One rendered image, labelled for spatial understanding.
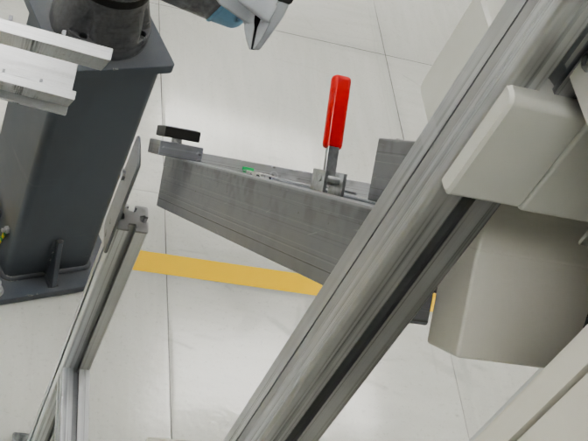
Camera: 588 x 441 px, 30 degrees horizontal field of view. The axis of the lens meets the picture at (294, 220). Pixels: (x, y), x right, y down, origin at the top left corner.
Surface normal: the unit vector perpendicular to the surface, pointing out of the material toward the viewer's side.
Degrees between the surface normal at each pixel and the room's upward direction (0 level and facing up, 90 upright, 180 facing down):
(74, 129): 90
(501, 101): 90
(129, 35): 72
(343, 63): 0
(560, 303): 45
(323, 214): 90
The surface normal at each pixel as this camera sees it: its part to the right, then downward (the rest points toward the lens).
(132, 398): 0.35, -0.62
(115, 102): 0.41, 0.78
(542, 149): 0.10, 0.77
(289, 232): -0.93, -0.15
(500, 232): 0.32, 0.11
